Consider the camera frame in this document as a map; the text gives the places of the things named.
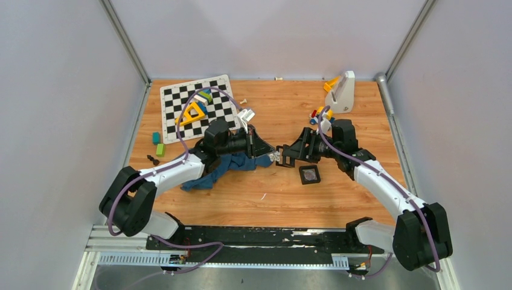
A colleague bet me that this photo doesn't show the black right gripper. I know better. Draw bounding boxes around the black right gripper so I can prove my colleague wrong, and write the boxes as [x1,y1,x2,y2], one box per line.
[282,127,340,164]

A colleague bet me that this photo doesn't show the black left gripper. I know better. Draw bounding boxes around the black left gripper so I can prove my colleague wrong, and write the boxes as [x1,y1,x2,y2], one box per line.
[217,125,275,160]

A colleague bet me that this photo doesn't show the blue shirt garment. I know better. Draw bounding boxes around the blue shirt garment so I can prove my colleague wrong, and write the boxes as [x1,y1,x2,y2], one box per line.
[181,153,273,192]

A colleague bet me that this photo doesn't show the black wire cube frame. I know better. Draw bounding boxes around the black wire cube frame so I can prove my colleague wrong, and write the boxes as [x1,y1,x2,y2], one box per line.
[275,144,295,168]

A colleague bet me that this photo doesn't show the black square frame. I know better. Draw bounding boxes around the black square frame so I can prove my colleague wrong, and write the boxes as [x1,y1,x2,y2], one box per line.
[299,165,321,185]

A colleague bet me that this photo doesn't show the round metal brooch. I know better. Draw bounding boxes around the round metal brooch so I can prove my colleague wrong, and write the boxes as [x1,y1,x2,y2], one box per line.
[304,169,317,181]

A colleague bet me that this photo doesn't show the sparkly silver star brooch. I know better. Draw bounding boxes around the sparkly silver star brooch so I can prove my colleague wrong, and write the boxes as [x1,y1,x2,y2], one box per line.
[268,152,281,163]

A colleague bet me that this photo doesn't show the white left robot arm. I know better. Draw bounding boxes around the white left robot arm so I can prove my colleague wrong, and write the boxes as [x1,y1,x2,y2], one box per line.
[99,120,277,250]

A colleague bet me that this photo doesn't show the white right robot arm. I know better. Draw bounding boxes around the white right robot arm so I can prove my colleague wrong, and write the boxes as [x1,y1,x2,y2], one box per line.
[281,119,453,272]

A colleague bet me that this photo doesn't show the colourful toy train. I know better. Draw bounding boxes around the colourful toy train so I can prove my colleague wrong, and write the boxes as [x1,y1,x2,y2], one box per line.
[309,106,335,125]

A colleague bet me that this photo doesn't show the black white checkerboard sheet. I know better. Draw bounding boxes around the black white checkerboard sheet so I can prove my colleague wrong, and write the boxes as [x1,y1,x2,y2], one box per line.
[160,74,240,144]

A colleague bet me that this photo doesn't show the stacked colour blocks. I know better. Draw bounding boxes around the stacked colour blocks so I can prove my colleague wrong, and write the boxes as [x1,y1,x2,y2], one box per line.
[194,91,213,114]

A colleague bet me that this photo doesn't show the white wedge stand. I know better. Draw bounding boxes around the white wedge stand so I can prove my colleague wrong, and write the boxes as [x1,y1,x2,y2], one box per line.
[325,71,356,114]

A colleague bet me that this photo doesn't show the green block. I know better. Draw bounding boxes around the green block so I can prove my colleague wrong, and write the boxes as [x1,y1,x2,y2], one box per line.
[156,143,166,157]

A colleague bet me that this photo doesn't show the yellow plastic piece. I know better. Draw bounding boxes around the yellow plastic piece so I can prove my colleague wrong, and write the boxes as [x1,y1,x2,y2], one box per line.
[323,76,340,92]

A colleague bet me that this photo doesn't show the teal block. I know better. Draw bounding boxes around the teal block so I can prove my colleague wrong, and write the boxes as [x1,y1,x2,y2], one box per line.
[152,132,161,145]

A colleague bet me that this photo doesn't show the black chess piece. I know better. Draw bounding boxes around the black chess piece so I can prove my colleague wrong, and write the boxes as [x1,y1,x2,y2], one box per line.
[147,155,160,166]

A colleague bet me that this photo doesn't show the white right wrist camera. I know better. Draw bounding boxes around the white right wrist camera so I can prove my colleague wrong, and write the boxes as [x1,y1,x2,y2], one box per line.
[317,118,331,134]

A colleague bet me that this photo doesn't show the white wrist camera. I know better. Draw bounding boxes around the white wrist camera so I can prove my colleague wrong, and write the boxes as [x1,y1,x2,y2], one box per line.
[317,118,331,134]
[237,108,255,133]

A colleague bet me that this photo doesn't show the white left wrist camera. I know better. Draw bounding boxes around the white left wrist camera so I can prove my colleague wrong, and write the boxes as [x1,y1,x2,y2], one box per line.
[237,108,255,133]

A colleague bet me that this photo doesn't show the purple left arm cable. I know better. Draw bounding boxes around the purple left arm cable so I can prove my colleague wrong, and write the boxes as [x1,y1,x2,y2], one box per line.
[107,86,244,276]

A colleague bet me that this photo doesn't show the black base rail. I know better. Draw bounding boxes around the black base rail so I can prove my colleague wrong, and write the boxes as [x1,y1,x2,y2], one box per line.
[171,226,384,266]

